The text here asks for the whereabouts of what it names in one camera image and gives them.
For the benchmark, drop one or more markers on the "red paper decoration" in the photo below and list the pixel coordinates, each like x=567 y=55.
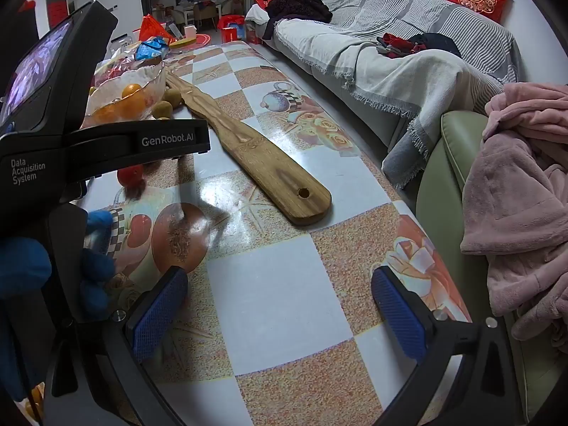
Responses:
x=57 y=12

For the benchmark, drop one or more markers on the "green armchair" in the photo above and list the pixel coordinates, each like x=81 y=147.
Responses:
x=443 y=177

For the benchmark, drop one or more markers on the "clear packet with red contents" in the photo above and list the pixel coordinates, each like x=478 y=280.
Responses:
x=111 y=65

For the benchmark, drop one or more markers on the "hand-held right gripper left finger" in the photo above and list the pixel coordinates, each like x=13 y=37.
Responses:
x=159 y=315

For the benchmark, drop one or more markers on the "small yellow fruit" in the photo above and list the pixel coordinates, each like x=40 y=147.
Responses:
x=162 y=109

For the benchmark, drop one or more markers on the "clear bag of fruit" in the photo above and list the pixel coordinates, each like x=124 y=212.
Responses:
x=146 y=80

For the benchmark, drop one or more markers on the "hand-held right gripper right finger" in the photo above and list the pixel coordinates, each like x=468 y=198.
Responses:
x=399 y=315

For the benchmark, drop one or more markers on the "red cherry tomato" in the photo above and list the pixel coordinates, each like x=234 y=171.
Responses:
x=131 y=175

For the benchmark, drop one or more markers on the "white dining table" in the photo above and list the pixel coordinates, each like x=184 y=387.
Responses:
x=199 y=11

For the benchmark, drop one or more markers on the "orange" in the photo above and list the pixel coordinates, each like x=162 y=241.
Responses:
x=131 y=90
x=104 y=114
x=133 y=106

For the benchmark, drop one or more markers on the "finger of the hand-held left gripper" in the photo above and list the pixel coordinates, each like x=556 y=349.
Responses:
x=181 y=164

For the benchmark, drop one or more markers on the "pink fleece robe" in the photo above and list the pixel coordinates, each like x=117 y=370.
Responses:
x=523 y=208

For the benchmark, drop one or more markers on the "blue snack packet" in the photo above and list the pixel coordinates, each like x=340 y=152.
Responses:
x=151 y=49

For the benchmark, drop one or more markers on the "person's left hand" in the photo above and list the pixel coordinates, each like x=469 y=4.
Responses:
x=22 y=266

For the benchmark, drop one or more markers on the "dark clothes pile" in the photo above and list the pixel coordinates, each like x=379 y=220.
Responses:
x=297 y=11

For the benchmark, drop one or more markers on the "dark and red clothes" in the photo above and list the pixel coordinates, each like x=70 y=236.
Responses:
x=417 y=44

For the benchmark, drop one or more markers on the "grey striped sofa cover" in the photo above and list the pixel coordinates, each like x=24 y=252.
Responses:
x=399 y=9

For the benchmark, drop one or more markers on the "red plastic bag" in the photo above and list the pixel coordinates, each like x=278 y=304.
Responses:
x=151 y=26

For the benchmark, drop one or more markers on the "long wooden paddle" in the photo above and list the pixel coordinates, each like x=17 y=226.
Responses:
x=266 y=164

